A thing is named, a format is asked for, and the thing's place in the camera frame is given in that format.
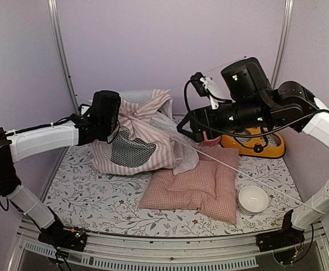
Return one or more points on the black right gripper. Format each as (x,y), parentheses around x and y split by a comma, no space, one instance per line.
(196,118)

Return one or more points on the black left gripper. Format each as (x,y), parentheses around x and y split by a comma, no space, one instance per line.
(116,118)

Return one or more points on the white tent pole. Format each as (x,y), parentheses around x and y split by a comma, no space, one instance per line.
(252,178)

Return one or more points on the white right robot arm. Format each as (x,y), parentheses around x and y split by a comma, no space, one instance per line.
(254,103)

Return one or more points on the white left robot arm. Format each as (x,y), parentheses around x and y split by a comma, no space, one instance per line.
(74,130)

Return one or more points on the pink round pet bowl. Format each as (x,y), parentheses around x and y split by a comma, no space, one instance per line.
(207,142)

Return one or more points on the pink gingham cushion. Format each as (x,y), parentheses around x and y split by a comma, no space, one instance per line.
(208,188)

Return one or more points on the floral tablecloth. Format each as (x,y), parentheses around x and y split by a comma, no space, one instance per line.
(82,196)

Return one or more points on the yellow double bowl stand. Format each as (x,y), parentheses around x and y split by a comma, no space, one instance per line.
(270,146)

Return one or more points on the white ceramic bowl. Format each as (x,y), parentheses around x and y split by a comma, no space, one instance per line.
(252,200)

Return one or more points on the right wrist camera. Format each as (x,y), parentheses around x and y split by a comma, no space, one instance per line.
(206,87)

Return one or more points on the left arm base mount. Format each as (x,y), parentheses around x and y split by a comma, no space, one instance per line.
(59,237)

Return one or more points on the left aluminium corner post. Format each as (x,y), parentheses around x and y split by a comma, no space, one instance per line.
(55,22)

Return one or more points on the aluminium corner post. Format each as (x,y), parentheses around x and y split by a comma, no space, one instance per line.
(55,22)
(284,33)

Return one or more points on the right aluminium corner post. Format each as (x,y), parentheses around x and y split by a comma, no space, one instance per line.
(284,33)

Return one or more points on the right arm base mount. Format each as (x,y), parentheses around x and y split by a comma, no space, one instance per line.
(279,239)

